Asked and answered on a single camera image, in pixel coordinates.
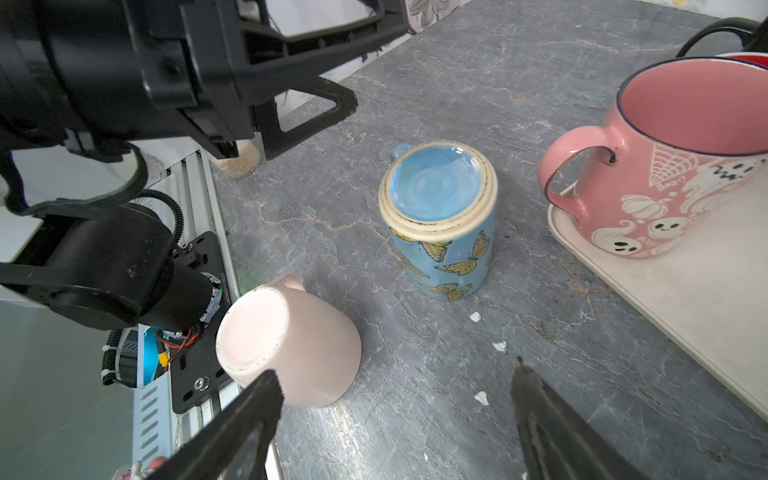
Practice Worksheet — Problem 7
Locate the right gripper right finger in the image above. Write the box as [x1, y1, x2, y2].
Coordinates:
[511, 359, 646, 480]

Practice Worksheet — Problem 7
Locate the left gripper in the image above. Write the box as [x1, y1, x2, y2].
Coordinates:
[122, 1, 408, 160]

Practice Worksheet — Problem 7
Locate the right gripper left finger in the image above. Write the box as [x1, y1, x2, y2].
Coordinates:
[148, 370, 284, 480]

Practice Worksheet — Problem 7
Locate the light pink mug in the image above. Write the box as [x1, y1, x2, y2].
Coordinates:
[215, 275, 362, 408]

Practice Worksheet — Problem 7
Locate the dark pink mug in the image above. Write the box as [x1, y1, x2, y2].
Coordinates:
[538, 57, 767, 259]

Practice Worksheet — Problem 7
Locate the black mug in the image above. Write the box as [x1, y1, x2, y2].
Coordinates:
[676, 16, 768, 59]

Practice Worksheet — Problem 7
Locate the cream white mug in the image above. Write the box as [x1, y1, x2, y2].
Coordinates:
[720, 52, 768, 68]

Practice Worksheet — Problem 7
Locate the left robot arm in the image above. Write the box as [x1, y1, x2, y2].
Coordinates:
[1, 1, 408, 333]

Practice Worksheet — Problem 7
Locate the blue butterfly mug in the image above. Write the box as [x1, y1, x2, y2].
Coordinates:
[378, 141, 499, 302]

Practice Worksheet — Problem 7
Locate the beige rectangular tray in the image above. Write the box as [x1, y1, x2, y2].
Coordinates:
[547, 173, 767, 417]

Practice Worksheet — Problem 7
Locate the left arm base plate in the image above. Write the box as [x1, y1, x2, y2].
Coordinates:
[170, 231, 231, 414]

